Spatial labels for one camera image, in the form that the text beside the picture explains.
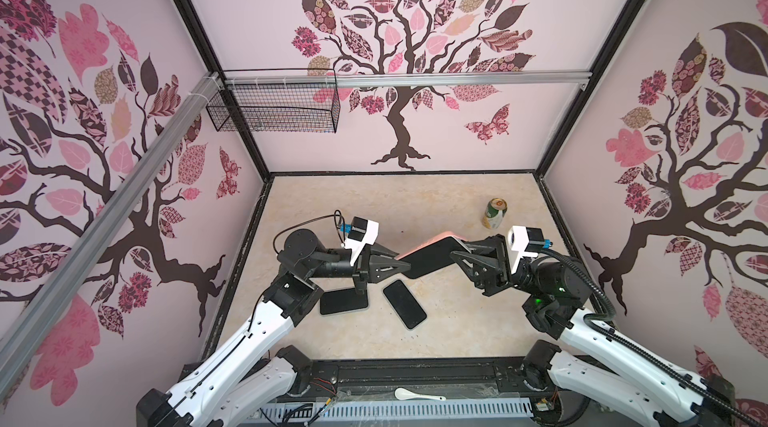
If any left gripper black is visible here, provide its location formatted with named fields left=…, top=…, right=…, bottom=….
left=305, top=240, right=408, bottom=293

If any pink phone case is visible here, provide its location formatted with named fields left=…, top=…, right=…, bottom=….
left=396, top=231, right=466, bottom=260

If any black smartphone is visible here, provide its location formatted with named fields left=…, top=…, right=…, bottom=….
left=401, top=238, right=469, bottom=279

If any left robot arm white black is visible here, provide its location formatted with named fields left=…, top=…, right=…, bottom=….
left=136, top=219, right=410, bottom=426

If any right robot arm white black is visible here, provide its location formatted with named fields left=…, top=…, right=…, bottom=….
left=449, top=233, right=742, bottom=426

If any black phone white case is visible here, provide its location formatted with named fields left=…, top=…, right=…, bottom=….
left=320, top=288, right=369, bottom=316

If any black phone clear case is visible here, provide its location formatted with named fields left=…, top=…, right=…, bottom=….
left=382, top=280, right=427, bottom=330

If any green beverage can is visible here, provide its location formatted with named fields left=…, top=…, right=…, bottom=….
left=482, top=198, right=508, bottom=230

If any white plastic spoon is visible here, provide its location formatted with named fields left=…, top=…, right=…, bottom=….
left=394, top=387, right=447, bottom=402

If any aluminium bar back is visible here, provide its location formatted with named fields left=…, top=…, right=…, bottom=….
left=225, top=70, right=592, bottom=88

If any aluminium bar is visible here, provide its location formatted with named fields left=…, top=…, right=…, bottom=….
left=1, top=72, right=221, bottom=395
left=225, top=70, right=592, bottom=88

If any aluminium bar left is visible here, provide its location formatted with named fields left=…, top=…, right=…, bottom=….
left=1, top=72, right=221, bottom=395

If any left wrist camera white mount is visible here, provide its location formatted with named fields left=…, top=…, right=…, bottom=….
left=342, top=217, right=379, bottom=265

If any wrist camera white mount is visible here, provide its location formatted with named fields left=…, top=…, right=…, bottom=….
left=342, top=217, right=379, bottom=265
left=506, top=226, right=552, bottom=274

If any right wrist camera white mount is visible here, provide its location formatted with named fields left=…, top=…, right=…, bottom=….
left=506, top=226, right=552, bottom=274

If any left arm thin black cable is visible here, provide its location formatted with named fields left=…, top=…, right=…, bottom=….
left=271, top=209, right=348, bottom=257

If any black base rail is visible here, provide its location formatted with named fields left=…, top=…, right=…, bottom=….
left=179, top=356, right=601, bottom=410

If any white slotted cable duct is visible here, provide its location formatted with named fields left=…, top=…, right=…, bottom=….
left=243, top=398, right=533, bottom=426

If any black wire basket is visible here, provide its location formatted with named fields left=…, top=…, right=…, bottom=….
left=206, top=67, right=341, bottom=133

